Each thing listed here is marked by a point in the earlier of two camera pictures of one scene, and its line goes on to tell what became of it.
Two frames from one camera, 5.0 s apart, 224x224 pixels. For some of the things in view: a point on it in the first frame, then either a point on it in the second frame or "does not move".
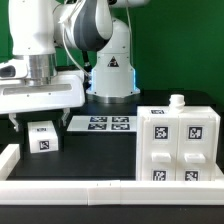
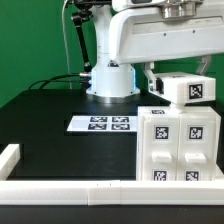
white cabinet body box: (178, 143) does not move
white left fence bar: (9, 158) does not move
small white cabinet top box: (43, 137) to (185, 87)
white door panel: (196, 148) does not move
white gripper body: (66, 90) to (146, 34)
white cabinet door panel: (159, 149) does not move
